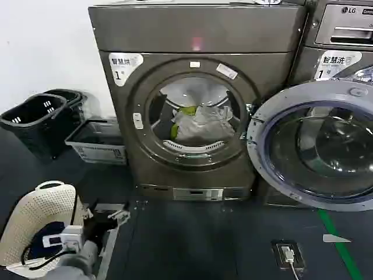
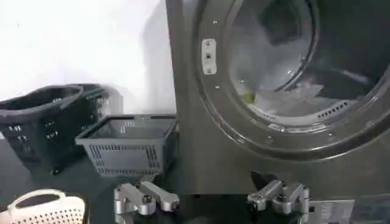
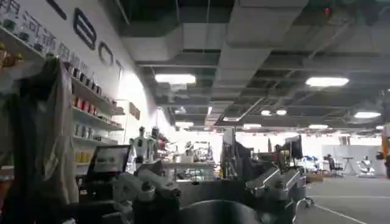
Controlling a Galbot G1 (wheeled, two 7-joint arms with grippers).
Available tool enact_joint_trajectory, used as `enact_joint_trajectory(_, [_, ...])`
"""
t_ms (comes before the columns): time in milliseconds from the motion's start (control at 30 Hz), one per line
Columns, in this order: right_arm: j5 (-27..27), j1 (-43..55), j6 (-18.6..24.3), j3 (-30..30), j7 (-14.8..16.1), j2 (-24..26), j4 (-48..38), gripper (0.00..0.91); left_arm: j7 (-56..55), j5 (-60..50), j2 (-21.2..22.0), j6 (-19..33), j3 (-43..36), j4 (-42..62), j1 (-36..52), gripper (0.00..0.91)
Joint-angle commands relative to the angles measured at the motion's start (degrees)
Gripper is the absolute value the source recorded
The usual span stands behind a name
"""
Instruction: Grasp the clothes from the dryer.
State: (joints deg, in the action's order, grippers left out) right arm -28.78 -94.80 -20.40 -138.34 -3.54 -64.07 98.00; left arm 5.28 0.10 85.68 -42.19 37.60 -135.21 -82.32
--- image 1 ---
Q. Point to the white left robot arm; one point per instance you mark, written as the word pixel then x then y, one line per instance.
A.
pixel 76 259

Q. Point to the grey metal floor frame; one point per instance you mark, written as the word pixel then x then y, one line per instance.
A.
pixel 109 251

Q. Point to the grey washer with closed door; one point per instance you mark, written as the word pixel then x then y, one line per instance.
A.
pixel 309 62

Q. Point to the black plastic basket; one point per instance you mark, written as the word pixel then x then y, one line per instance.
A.
pixel 35 131
pixel 73 94

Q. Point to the white perforated laundry basket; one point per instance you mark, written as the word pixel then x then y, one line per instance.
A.
pixel 35 204

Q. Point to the black floor socket box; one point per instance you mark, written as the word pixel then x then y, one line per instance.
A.
pixel 277 259

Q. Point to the white lint filter grille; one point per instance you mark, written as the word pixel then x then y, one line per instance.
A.
pixel 192 147

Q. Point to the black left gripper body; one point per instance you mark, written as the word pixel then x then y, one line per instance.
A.
pixel 94 228

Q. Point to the round glass dryer door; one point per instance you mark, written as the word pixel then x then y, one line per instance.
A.
pixel 314 146

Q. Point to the pale grey cloth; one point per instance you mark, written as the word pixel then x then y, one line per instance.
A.
pixel 204 125

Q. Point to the dark blue garment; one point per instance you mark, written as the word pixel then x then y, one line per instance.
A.
pixel 46 236

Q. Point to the green cloth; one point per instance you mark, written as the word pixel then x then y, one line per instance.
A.
pixel 175 131

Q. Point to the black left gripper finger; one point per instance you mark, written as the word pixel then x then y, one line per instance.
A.
pixel 120 215
pixel 88 209

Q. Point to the grey dryer with open drum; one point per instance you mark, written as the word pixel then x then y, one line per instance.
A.
pixel 180 35

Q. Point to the grey plastic crate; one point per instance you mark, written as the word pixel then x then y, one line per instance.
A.
pixel 96 148

